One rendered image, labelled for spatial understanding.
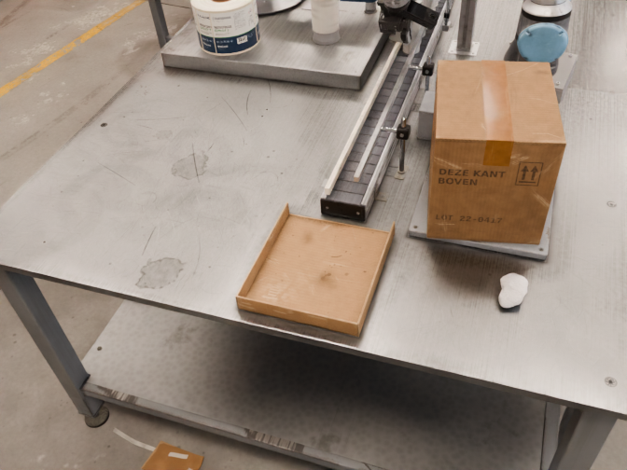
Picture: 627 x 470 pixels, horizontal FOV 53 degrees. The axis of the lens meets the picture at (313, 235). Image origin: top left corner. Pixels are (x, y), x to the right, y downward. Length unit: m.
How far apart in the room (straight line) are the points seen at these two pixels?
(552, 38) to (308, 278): 0.84
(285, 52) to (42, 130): 1.93
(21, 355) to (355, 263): 1.52
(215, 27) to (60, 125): 1.80
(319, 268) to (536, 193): 0.47
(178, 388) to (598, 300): 1.21
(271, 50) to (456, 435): 1.28
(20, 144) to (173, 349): 1.86
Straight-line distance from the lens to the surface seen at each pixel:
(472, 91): 1.37
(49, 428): 2.32
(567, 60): 2.02
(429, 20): 1.83
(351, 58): 1.99
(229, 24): 2.02
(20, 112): 3.90
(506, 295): 1.31
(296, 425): 1.85
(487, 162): 1.27
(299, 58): 2.01
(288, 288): 1.33
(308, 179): 1.59
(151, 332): 2.13
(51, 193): 1.75
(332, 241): 1.41
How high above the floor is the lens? 1.83
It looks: 44 degrees down
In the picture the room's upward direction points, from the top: 5 degrees counter-clockwise
